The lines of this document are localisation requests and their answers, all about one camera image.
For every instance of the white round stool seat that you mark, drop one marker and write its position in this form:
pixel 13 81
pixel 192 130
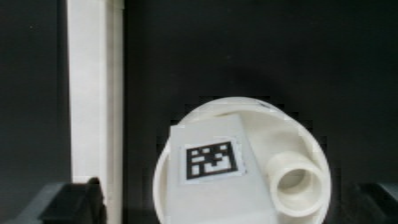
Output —
pixel 290 159

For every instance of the white right fence bar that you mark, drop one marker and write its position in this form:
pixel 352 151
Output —
pixel 94 50

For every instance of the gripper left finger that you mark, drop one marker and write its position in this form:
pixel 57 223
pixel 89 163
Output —
pixel 66 204

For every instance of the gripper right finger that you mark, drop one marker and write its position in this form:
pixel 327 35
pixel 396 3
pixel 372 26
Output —
pixel 377 203

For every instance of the white stool leg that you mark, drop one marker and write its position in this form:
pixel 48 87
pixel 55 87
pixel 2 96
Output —
pixel 217 192

